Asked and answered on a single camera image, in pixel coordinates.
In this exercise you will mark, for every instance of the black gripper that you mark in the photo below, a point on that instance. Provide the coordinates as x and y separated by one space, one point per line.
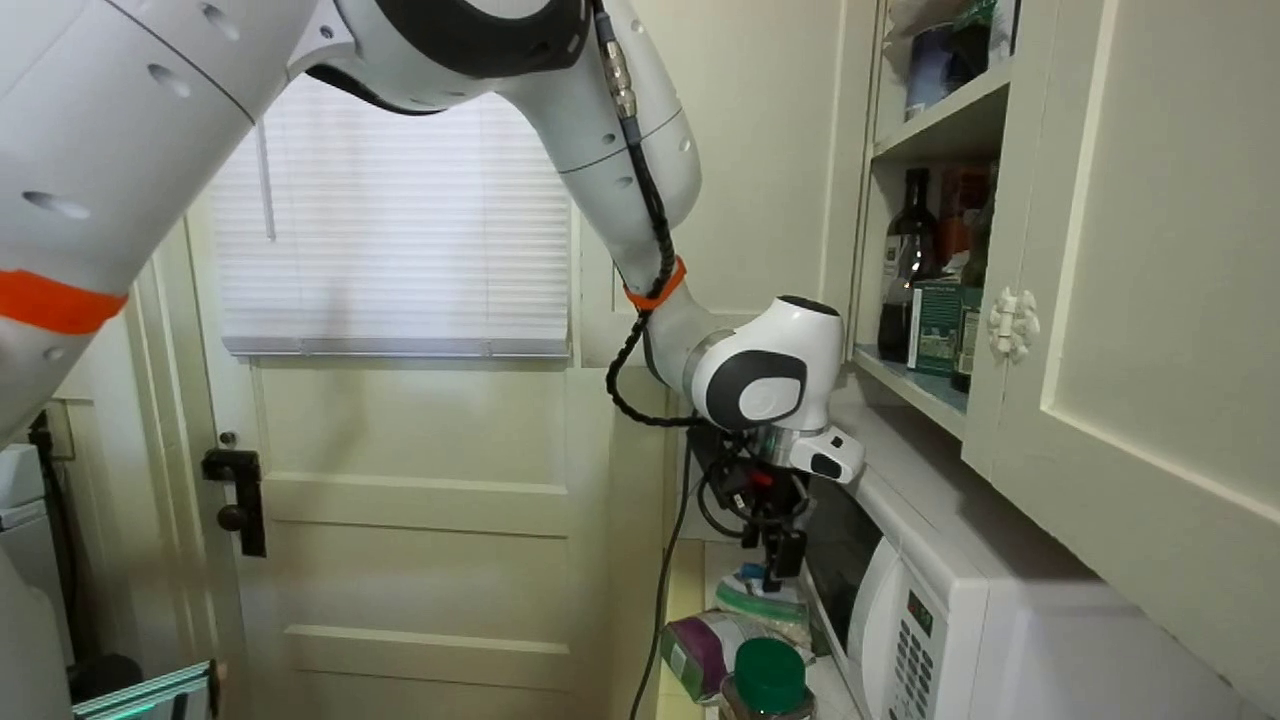
750 500

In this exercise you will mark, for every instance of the white and green packet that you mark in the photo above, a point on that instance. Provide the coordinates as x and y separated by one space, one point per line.
750 593

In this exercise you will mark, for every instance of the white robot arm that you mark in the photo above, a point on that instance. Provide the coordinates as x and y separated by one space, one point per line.
113 116

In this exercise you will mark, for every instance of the cream cabinet door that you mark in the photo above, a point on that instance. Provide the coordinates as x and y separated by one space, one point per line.
1129 353

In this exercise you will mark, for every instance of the cream upper cabinet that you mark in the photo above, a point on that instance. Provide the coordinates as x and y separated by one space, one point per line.
938 94

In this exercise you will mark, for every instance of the white microwave oven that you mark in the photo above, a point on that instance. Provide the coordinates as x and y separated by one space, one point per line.
941 603

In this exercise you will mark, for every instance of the green and white box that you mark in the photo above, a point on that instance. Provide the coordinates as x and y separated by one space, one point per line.
938 325

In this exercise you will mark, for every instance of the dark glass bottle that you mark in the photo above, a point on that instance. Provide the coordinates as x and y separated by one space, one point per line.
908 262

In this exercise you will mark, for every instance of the cream panel door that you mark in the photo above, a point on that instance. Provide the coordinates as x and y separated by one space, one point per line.
446 536

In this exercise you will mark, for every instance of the white window blind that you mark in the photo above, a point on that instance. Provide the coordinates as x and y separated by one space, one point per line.
340 231

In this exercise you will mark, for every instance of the black door handle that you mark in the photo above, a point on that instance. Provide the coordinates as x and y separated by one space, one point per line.
239 467

